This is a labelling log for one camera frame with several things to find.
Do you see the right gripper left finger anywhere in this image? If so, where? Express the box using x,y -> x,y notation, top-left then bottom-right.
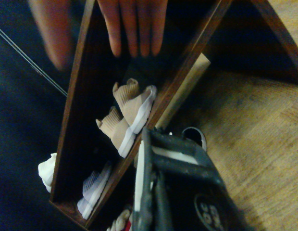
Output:
131,127 -> 155,231

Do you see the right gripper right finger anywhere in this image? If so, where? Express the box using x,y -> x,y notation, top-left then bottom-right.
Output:
150,129 -> 224,185

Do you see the black shoe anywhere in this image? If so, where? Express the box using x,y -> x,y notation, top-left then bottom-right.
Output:
181,127 -> 209,153

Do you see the beige shoe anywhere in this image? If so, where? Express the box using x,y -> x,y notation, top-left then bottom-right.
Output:
95,107 -> 137,158
112,78 -> 158,135

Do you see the person's hand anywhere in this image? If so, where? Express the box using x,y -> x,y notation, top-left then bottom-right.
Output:
27,0 -> 169,71

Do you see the lilac shoe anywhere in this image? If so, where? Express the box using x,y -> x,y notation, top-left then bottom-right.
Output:
76,161 -> 113,220

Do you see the brown shoe rack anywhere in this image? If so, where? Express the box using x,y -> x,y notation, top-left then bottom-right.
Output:
49,0 -> 298,231

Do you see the white shoe with red mark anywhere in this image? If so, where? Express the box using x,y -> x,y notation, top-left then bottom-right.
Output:
37,153 -> 58,193

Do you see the curtain stand pole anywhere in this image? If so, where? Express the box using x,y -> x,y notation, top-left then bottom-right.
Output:
0,24 -> 68,97

